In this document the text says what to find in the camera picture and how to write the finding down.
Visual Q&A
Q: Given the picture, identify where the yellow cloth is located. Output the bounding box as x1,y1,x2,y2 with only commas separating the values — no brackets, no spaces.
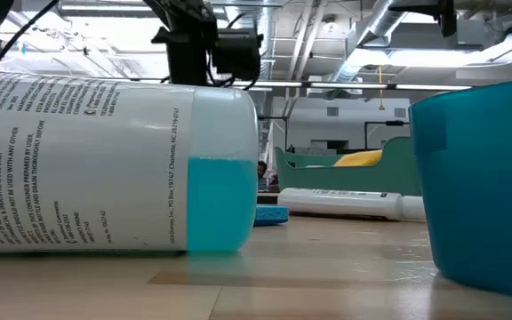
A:
333,149,384,168

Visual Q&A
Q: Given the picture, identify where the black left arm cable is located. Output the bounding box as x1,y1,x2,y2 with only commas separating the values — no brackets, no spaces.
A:
0,0,61,71

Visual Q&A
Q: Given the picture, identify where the yellow hanging cord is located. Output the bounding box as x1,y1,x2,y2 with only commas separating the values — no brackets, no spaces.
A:
377,65,387,112

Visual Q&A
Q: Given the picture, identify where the ribbed silver ceiling duct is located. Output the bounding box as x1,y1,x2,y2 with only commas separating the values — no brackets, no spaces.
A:
258,26,276,81

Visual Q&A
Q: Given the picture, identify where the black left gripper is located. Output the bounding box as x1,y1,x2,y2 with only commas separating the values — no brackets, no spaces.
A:
151,24,211,86

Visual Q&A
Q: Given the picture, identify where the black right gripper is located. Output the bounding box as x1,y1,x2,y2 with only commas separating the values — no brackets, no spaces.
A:
388,0,457,39

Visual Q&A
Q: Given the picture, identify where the white lotion bottle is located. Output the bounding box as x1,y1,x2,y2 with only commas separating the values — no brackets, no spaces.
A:
276,187,427,222

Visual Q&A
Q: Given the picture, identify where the blue sponge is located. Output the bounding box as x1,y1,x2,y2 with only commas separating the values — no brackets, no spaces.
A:
253,204,291,228

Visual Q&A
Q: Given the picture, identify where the black background workstation frame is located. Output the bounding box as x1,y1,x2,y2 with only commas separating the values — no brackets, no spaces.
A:
258,115,290,152
364,119,412,150

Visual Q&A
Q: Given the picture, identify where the dark teal plastic tray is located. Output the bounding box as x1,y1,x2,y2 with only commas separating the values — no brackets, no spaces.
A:
409,77,512,301

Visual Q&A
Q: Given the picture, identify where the person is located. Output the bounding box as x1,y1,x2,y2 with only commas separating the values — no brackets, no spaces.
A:
257,160,280,194

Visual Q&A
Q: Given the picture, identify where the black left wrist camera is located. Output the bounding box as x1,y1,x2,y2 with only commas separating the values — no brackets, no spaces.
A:
211,28,265,84

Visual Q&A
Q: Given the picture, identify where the smooth silver ceiling duct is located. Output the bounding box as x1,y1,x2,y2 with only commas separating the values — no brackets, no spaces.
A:
326,0,420,88

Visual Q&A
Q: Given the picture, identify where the blue liquid spray bottle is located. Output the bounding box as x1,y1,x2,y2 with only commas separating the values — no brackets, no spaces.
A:
0,68,260,255

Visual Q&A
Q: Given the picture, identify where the large green handled basket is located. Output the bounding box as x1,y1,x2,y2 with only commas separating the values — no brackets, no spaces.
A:
274,136,421,197

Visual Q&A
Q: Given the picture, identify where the long ceiling light strip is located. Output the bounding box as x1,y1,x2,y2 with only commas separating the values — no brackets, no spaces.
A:
77,78,474,92

